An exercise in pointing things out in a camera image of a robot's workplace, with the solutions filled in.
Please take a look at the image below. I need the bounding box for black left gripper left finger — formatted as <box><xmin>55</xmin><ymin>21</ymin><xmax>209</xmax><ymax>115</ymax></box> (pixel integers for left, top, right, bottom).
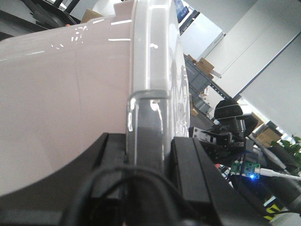
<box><xmin>40</xmin><ymin>132</ymin><xmax>129</xmax><ymax>226</ymax></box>

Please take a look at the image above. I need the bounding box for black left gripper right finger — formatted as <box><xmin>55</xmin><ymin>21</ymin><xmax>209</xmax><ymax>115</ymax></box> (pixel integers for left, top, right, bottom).
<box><xmin>170</xmin><ymin>137</ymin><xmax>268</xmax><ymax>226</ymax></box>

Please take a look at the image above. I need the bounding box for green circuit board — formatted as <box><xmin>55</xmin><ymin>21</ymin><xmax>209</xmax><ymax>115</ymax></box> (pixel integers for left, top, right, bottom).
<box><xmin>230</xmin><ymin>161</ymin><xmax>261</xmax><ymax>179</ymax></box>

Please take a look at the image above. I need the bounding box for green potted plant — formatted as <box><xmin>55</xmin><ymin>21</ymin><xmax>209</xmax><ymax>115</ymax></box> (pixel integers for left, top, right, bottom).
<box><xmin>271</xmin><ymin>135</ymin><xmax>301</xmax><ymax>163</ymax></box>

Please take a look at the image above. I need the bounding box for black camera cable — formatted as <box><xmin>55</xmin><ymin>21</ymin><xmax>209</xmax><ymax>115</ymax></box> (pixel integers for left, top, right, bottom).
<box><xmin>61</xmin><ymin>165</ymin><xmax>222</xmax><ymax>226</ymax></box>

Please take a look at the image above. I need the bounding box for black camera on mount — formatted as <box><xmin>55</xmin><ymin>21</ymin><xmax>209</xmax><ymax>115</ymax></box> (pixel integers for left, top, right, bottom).
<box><xmin>189</xmin><ymin>99</ymin><xmax>258</xmax><ymax>163</ymax></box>

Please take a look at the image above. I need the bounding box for white usb cable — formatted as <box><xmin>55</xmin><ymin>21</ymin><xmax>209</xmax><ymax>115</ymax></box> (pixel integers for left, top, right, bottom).
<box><xmin>258</xmin><ymin>167</ymin><xmax>301</xmax><ymax>181</ymax></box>

